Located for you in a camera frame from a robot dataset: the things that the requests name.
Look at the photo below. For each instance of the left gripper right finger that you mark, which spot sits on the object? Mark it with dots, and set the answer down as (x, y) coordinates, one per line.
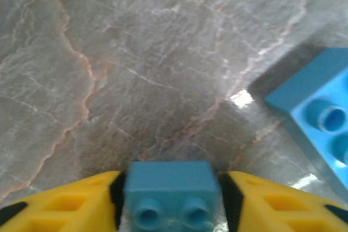
(285, 210)

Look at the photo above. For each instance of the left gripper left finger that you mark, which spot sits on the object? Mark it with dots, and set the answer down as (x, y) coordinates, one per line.
(54, 210)

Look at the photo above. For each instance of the small blue 2x2 lego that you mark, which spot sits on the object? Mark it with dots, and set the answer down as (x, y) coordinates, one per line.
(168, 185)

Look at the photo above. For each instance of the blue 2x4 lego brick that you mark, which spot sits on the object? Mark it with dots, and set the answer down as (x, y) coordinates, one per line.
(299, 99)

